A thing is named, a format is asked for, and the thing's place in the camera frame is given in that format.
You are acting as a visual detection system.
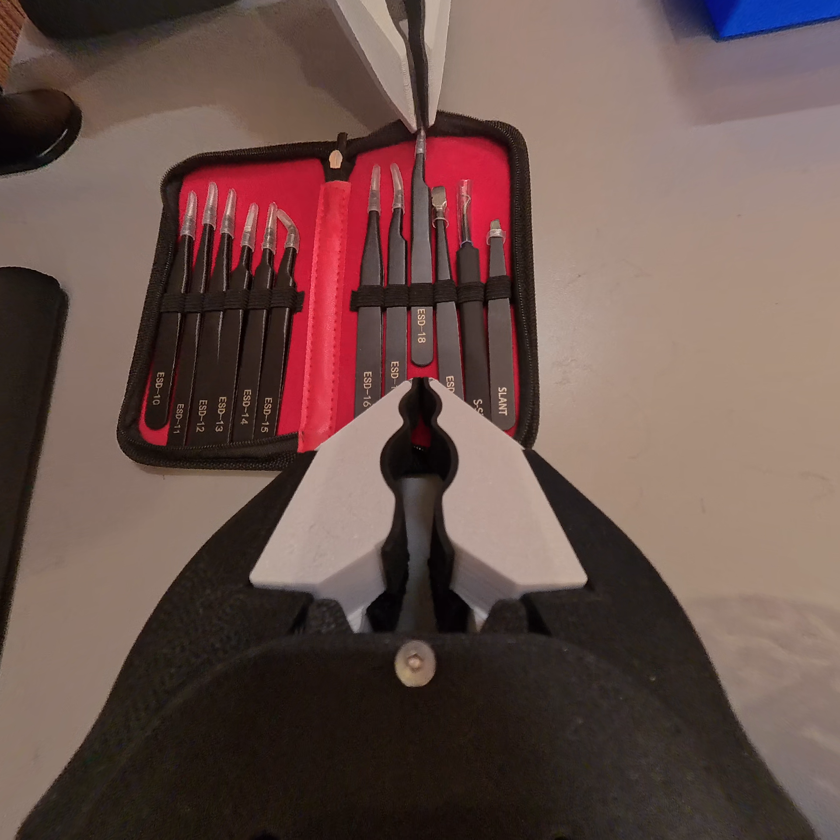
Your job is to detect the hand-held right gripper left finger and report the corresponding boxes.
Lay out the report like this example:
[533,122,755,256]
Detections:
[250,381,418,618]

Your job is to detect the black perforated wrist rest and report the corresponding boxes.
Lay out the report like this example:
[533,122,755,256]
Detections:
[0,269,69,657]

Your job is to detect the black pointed tweezers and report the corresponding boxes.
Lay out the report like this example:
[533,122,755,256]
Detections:
[409,128,435,353]

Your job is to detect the set of black tweezers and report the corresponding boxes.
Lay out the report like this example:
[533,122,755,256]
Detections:
[142,164,515,447]

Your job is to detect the black flat-tip tweezers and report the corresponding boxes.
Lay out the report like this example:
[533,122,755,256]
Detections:
[431,187,464,399]

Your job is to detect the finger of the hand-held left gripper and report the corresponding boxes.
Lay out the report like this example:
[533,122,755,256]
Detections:
[420,0,454,130]
[329,0,418,130]

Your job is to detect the blue storage bin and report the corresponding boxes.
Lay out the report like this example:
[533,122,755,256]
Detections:
[703,0,840,40]

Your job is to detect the black red tweezers case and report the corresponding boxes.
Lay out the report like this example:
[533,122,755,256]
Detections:
[116,112,536,471]

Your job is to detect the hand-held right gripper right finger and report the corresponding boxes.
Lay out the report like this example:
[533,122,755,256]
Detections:
[427,381,588,618]

